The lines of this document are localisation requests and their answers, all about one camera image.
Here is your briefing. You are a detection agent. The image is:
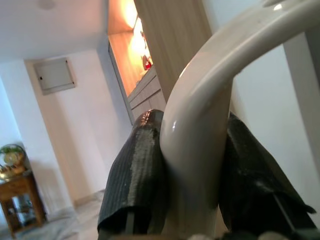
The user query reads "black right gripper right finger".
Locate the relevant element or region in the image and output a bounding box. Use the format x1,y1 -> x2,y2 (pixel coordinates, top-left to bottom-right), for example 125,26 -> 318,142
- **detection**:
219,111 -> 317,237

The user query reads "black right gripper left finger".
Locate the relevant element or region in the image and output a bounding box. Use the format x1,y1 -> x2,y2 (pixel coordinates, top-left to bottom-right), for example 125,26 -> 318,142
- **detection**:
96,108 -> 170,237

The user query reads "beige long-handled dustpan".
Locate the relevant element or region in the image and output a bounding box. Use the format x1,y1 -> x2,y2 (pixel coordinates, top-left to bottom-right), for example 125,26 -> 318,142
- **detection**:
159,0 -> 320,240

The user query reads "grey drawer cabinet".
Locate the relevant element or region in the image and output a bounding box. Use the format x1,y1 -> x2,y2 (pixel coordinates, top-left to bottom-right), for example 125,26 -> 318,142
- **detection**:
126,65 -> 168,126

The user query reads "red ornament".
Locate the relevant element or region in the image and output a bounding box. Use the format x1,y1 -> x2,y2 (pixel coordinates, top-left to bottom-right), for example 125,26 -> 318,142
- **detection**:
141,55 -> 154,70

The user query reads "brown wooden side table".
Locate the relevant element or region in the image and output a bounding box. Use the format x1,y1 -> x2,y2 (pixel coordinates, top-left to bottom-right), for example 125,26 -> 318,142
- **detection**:
0,171 -> 49,239

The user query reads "glass globe with plant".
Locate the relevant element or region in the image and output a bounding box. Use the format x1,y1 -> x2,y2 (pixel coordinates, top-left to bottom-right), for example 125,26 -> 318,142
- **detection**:
0,143 -> 27,181

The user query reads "beige wooden panel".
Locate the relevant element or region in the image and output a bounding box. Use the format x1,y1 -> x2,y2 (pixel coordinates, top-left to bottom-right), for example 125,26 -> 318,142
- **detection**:
134,0 -> 214,107

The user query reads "grey wall panel box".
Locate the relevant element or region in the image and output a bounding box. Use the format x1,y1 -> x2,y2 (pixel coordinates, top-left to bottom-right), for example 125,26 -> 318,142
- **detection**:
32,57 -> 77,96

